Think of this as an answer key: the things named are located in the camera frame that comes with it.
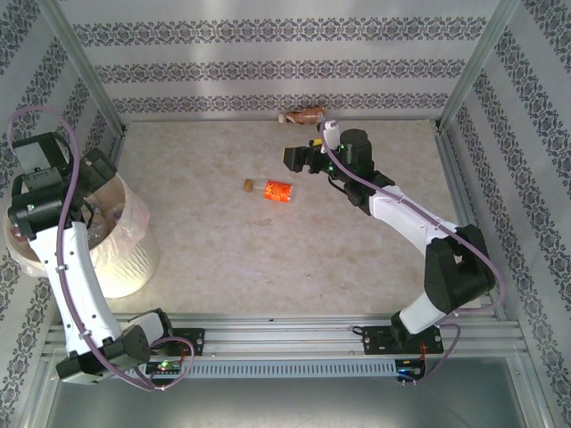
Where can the orange label bottle brown cap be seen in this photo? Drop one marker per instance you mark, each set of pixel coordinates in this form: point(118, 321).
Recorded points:
point(276, 191)

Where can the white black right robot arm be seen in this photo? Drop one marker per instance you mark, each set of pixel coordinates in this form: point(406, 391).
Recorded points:
point(406, 214)

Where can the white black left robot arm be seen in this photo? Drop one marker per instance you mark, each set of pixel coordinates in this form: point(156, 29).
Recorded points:
point(76, 285)

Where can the clear pinkish bin bag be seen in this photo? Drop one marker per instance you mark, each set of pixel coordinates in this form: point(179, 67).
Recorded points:
point(134, 214)

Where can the white plastic bin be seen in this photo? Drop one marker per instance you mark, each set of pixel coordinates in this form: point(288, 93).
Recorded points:
point(129, 272)

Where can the brown tea bottle white cap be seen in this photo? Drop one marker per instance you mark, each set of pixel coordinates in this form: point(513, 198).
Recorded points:
point(303, 115)

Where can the aluminium side rail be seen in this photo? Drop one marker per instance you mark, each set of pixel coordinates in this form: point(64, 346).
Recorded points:
point(118, 147)
point(455, 187)

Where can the aluminium frame post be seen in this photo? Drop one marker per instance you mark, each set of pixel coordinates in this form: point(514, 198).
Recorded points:
point(477, 67)
point(80, 67)

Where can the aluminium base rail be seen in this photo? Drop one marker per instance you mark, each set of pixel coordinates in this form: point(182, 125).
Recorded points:
point(290, 334)

